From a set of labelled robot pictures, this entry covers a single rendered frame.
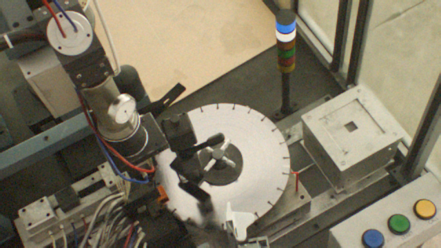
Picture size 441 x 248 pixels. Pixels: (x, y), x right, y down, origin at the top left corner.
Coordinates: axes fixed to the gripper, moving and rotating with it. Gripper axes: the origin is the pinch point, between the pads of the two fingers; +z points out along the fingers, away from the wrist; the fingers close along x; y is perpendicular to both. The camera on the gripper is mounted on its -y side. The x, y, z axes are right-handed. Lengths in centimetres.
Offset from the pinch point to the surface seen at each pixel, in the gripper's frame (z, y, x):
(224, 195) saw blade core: 10.5, -0.1, 2.4
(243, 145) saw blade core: 20.1, 6.6, 8.9
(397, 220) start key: 2.6, 37.3, -7.9
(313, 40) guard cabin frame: 60, 33, 17
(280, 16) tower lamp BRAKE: 24.2, 19.9, 36.9
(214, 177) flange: 13.6, -1.5, 5.8
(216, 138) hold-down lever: -4.3, 1.2, 25.0
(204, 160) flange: 17.6, -3.1, 8.5
